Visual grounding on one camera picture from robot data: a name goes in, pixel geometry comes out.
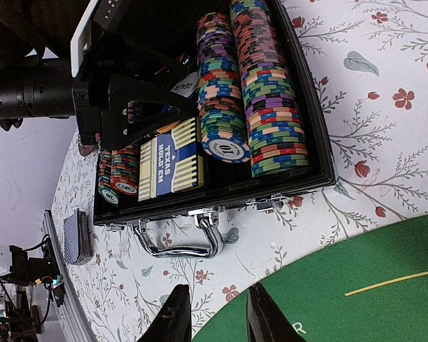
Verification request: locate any round green poker mat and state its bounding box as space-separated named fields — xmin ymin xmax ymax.
xmin=190 ymin=209 xmax=428 ymax=342

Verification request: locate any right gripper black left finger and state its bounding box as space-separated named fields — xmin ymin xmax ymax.
xmin=138 ymin=284 xmax=192 ymax=342

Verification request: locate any blue playing card deck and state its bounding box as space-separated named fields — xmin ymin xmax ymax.
xmin=63 ymin=209 xmax=93 ymax=266

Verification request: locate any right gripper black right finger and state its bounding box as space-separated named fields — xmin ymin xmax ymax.
xmin=246 ymin=283 xmax=305 ymax=342

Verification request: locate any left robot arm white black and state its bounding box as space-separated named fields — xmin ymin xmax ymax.
xmin=0 ymin=1 xmax=203 ymax=150

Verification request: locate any right outer chip row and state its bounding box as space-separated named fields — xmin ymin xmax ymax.
xmin=230 ymin=1 xmax=310 ymax=177

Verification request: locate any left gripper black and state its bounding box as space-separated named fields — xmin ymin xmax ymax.
xmin=70 ymin=1 xmax=189 ymax=148

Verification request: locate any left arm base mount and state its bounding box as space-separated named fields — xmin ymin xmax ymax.
xmin=4 ymin=234 xmax=65 ymax=338

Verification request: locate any floral white table cloth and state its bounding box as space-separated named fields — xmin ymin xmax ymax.
xmin=68 ymin=1 xmax=428 ymax=341

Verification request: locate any black poker chip case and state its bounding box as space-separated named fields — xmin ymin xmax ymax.
xmin=93 ymin=1 xmax=336 ymax=258

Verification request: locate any white dealer button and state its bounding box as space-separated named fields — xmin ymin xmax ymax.
xmin=171 ymin=71 xmax=198 ymax=98

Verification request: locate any Texas Hold'em card box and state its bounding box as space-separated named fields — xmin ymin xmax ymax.
xmin=138 ymin=118 xmax=205 ymax=202

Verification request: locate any aluminium front rail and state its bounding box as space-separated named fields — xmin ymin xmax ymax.
xmin=42 ymin=210 xmax=97 ymax=341

